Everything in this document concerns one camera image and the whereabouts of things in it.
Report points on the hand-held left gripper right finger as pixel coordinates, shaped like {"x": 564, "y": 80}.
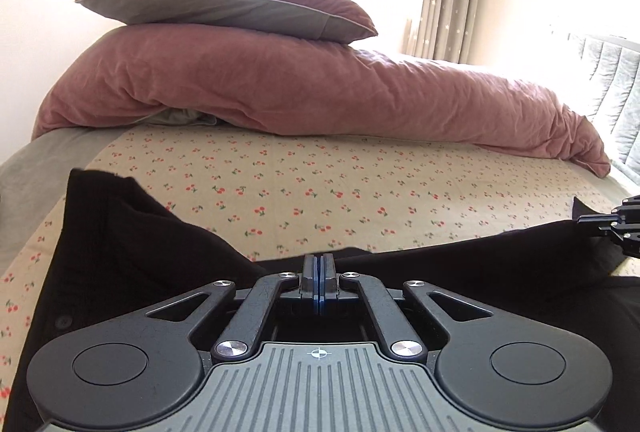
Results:
{"x": 328, "y": 275}

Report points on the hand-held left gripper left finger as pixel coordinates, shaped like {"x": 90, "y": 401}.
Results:
{"x": 310, "y": 275}

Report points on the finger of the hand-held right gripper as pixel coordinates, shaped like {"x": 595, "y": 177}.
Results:
{"x": 607, "y": 219}

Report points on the black pants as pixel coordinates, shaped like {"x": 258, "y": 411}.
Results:
{"x": 150, "y": 252}

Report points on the grey quilted headboard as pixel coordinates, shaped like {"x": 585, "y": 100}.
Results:
{"x": 607, "y": 77}

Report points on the pink duvet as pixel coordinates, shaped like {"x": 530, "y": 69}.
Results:
{"x": 280, "y": 77}

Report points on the pink and grey pillow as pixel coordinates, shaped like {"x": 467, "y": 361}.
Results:
{"x": 225, "y": 2}

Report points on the grey under sheet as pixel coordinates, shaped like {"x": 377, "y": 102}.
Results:
{"x": 35, "y": 177}

